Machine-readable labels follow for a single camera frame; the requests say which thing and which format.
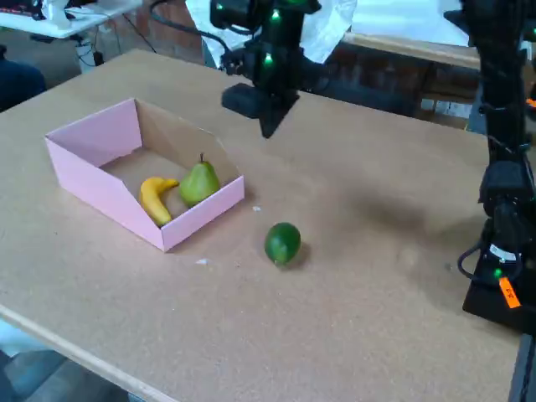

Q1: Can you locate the green toy pear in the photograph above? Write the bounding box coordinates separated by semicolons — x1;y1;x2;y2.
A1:
178;152;221;209

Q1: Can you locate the pink cardboard box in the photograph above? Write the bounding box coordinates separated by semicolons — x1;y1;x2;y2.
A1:
44;97;245;253

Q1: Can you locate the white plastic sheet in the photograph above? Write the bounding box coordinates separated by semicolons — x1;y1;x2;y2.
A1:
185;0;358;64

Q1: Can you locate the round green toy fruit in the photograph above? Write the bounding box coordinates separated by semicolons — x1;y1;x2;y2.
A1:
264;222;302;268

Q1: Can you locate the yellow toy banana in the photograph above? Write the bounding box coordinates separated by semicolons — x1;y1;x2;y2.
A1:
138;176;180;227

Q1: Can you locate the wooden workbench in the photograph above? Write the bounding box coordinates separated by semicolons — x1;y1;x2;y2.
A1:
341;0;482;121

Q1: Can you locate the white desk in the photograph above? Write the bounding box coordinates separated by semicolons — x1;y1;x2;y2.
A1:
0;0;143;75

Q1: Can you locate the white desk object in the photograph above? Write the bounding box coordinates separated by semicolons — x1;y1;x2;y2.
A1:
41;0;71;29

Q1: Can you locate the seated person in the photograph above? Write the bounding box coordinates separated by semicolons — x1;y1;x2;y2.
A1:
0;44;47;113

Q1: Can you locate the black red keyboard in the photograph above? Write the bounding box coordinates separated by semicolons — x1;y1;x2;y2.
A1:
0;0;45;21

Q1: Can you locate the orange label tag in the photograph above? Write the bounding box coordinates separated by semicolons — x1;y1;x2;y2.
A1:
498;276;522;310

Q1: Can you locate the small black camera box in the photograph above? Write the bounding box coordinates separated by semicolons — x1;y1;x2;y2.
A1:
219;48;252;79

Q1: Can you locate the looped black camera cable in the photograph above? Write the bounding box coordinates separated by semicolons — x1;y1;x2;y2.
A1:
149;0;231;58

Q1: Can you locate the grey outlet post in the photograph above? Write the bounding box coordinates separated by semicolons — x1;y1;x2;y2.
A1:
466;98;489;136

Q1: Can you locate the black arm base cable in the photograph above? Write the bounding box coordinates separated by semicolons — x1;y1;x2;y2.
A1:
456;244;493;286

